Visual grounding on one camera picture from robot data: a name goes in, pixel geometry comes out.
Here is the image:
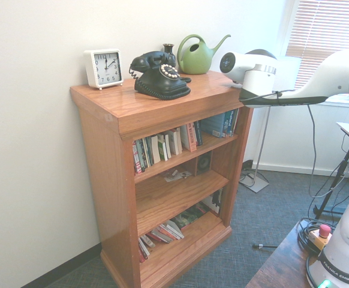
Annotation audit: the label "black and green book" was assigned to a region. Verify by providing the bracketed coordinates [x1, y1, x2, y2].
[158, 134, 170, 162]

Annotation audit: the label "orange book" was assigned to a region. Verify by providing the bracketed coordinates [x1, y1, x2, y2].
[182, 122, 198, 152]

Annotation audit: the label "loose white papers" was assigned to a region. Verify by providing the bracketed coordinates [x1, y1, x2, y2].
[162, 169, 193, 183]

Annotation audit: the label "small wooden speaker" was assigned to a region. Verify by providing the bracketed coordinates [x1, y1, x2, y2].
[197, 151, 213, 177]

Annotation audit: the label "maroon book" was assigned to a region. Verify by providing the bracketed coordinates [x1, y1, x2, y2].
[132, 140, 143, 175]

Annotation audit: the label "bright blue book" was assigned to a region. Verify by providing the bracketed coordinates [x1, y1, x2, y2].
[222, 108, 240, 137]

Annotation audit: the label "black rotary telephone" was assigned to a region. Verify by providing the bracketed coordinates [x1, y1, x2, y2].
[128, 50, 192, 101]

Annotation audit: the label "white and black book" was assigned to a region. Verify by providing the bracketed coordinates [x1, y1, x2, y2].
[203, 188, 224, 217]

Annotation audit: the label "dark green photo book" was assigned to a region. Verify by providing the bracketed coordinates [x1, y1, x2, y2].
[170, 203, 212, 230]

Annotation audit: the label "wooden bookshelf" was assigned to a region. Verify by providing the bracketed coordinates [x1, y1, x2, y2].
[69, 69, 255, 288]

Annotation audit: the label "white book with red print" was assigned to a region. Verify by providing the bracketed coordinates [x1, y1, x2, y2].
[164, 220, 185, 240]

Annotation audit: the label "green plastic watering can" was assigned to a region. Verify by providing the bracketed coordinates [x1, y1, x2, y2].
[176, 34, 231, 75]

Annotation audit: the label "metal floor lamp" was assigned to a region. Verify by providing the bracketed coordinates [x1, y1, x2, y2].
[239, 49, 279, 194]

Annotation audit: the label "red thin book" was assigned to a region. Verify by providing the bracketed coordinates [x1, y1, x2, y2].
[146, 226, 175, 244]

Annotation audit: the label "black glossy vase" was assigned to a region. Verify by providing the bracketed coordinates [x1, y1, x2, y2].
[162, 43, 177, 62]

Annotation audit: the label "white square alarm clock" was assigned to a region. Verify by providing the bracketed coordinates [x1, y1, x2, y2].
[83, 48, 124, 91]

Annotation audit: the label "grey and white book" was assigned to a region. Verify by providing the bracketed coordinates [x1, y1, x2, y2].
[137, 236, 150, 262]

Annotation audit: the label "dark wooden table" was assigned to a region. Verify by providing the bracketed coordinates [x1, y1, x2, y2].
[245, 220, 325, 288]

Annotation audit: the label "black tripod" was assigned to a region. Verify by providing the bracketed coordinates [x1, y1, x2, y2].
[314, 109, 349, 220]

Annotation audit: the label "red emergency stop button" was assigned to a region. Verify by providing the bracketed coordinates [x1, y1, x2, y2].
[308, 224, 333, 250]

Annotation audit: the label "window blinds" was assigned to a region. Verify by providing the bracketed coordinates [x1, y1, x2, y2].
[285, 0, 349, 91]

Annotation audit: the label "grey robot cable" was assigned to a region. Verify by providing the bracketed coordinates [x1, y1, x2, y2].
[246, 89, 343, 199]

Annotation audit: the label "black coiled cable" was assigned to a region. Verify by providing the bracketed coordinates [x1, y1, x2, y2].
[296, 218, 327, 257]

